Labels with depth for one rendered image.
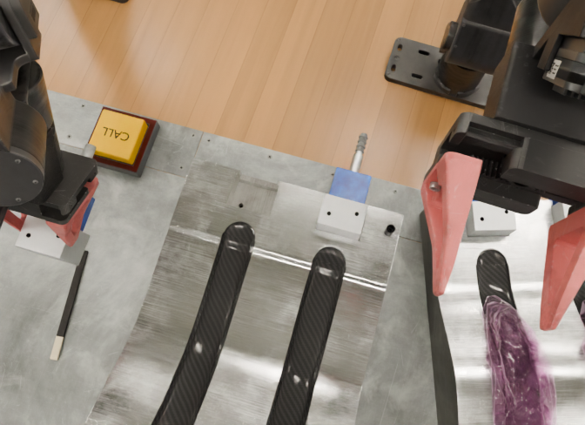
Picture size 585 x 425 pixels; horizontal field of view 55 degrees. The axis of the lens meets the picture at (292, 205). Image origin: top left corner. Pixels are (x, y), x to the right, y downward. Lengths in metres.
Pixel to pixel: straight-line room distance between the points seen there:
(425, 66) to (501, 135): 0.51
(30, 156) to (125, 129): 0.36
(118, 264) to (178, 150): 0.17
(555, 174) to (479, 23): 0.40
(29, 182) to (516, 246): 0.54
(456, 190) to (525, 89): 0.07
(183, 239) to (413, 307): 0.30
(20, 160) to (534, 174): 0.33
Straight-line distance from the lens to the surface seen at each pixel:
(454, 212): 0.32
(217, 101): 0.82
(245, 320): 0.64
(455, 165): 0.32
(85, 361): 0.76
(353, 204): 0.63
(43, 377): 0.78
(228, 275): 0.65
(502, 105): 0.34
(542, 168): 0.34
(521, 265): 0.73
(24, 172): 0.44
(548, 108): 0.35
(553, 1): 0.36
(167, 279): 0.66
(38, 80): 0.50
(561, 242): 0.39
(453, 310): 0.68
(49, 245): 0.63
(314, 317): 0.64
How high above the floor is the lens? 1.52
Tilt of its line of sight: 73 degrees down
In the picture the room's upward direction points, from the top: straight up
